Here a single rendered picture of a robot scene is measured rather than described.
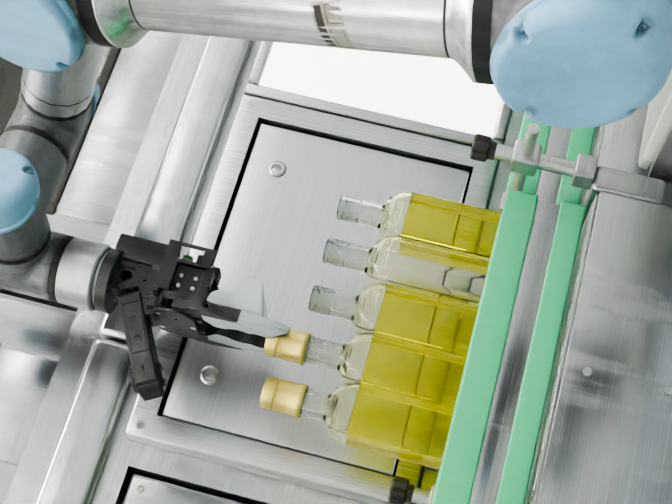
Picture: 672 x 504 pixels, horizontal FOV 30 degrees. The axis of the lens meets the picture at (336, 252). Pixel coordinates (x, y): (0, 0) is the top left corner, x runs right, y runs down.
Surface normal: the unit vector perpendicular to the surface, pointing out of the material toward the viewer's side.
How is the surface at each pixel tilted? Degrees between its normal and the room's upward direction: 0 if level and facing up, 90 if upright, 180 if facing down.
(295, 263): 90
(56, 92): 109
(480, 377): 90
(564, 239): 90
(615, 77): 97
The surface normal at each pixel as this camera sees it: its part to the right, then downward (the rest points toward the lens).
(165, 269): 0.00, -0.42
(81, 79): 0.48, 0.83
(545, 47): -0.14, 0.82
